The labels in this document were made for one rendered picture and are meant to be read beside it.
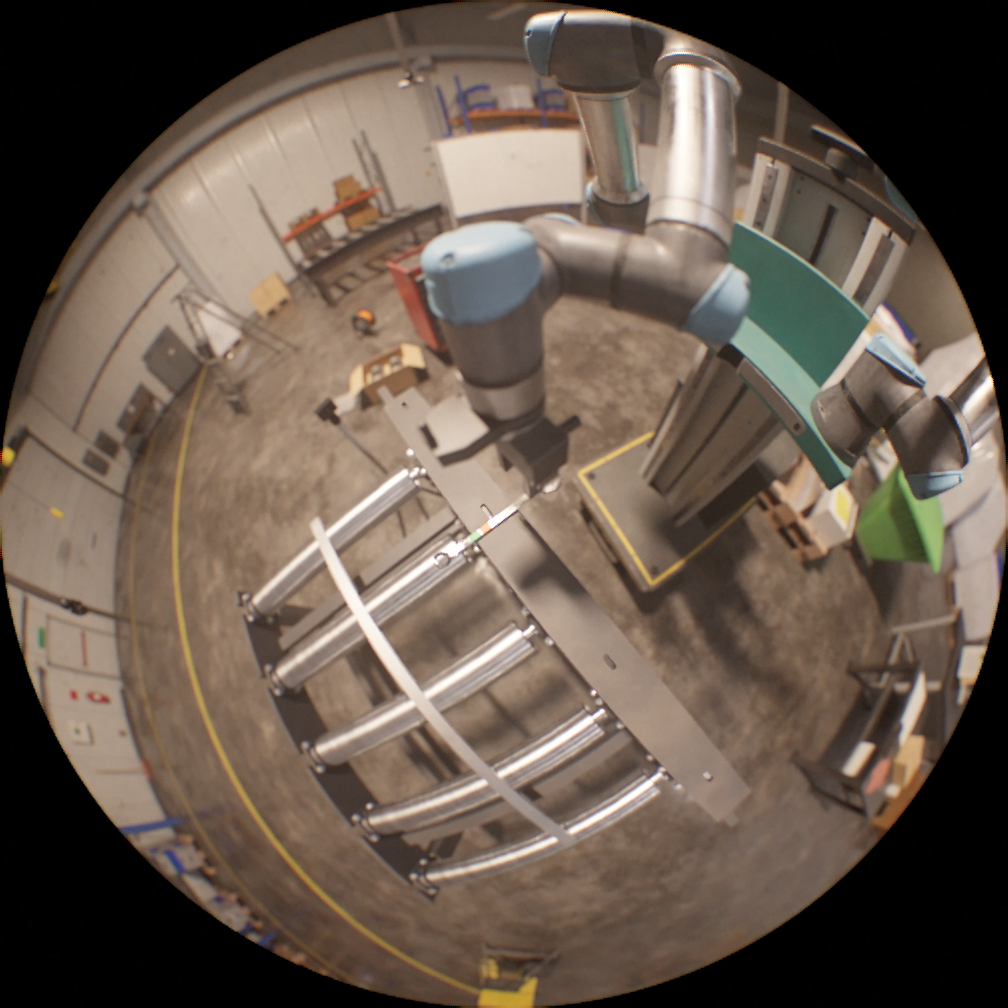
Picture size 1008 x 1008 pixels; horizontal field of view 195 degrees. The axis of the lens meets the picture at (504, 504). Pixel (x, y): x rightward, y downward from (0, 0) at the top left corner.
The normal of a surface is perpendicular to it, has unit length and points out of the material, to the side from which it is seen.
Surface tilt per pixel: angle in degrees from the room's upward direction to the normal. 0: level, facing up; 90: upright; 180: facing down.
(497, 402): 90
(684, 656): 0
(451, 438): 0
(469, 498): 0
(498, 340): 90
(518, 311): 90
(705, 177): 51
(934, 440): 68
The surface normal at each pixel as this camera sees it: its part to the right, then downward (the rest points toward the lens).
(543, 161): 0.21, 0.90
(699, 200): -0.37, 0.45
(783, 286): -0.88, 0.47
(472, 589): -0.13, -0.37
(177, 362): 0.59, 0.72
